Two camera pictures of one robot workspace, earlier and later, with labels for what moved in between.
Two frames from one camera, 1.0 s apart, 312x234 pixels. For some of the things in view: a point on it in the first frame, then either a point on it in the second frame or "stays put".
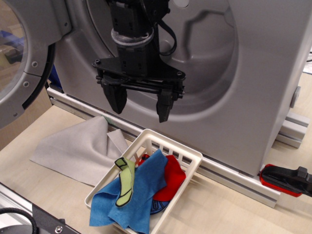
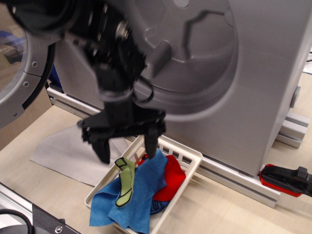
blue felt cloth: [150, 176] stays put
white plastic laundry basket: [150, 142] -> [125, 228]
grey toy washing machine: [242, 60] stays put
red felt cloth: [175, 176] stays put
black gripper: [140, 68] -> [120, 117]
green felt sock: [126, 167] stays put
